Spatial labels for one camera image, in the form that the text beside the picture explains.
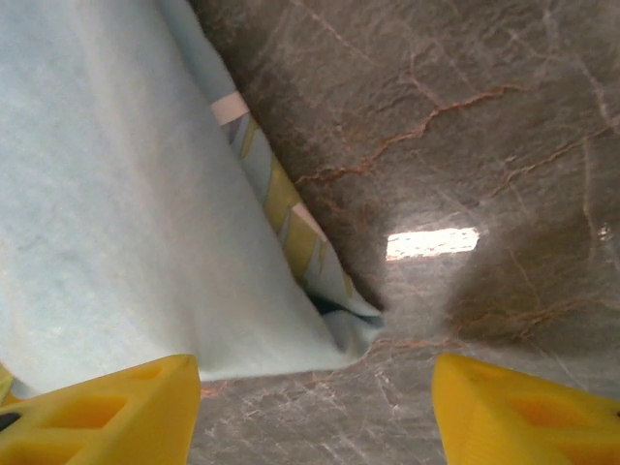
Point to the light blue printed t-shirt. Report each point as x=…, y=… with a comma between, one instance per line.
x=121, y=194

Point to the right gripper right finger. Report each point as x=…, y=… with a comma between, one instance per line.
x=523, y=426

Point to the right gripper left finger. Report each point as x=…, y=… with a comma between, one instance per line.
x=121, y=426

